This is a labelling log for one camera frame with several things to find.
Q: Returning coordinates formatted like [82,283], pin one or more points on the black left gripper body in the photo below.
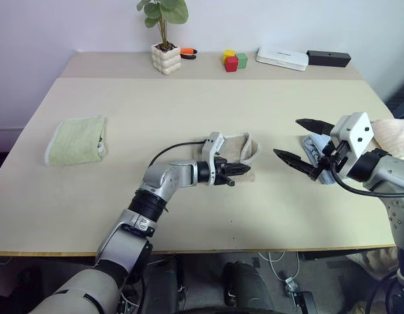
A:
[221,167]

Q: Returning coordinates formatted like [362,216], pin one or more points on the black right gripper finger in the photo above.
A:
[293,159]
[316,126]

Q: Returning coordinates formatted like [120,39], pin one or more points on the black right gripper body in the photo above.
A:
[337,157]

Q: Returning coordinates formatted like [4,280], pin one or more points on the beige towel with white trim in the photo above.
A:
[242,147]

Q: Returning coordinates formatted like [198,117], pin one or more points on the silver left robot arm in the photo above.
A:
[129,235]

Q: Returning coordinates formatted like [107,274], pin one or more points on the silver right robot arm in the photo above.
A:
[391,183]

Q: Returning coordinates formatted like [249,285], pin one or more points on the folded light blue towel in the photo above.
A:
[312,144]

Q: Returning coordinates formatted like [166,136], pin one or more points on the folded cream striped towel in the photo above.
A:
[395,135]

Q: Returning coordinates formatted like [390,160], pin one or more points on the folded light green towel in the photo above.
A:
[77,140]

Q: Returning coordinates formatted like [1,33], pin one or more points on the black rectangular box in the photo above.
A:
[328,59]

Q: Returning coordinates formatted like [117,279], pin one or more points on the white flat box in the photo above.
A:
[283,58]

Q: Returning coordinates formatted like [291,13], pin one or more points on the green cube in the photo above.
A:
[243,61]

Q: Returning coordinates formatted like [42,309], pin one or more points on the red cube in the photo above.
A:
[231,64]

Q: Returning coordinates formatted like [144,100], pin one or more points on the yellow cube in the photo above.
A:
[228,54]

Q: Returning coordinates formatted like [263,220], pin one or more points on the orange and black pliers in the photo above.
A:
[189,52]

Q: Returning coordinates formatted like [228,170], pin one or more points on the cream bubble plant pot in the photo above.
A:
[166,60]

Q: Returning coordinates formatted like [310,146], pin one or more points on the small metal clamp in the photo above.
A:
[290,286]

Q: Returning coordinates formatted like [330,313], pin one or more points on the small black box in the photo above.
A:
[304,302]

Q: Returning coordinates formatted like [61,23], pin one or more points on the green leafy plant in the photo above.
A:
[165,13]

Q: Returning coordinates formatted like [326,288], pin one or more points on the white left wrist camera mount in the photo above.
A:
[213,140]

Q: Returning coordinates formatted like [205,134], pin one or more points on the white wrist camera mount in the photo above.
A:
[357,134]
[213,140]

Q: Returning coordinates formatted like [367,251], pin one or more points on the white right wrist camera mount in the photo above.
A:
[357,134]

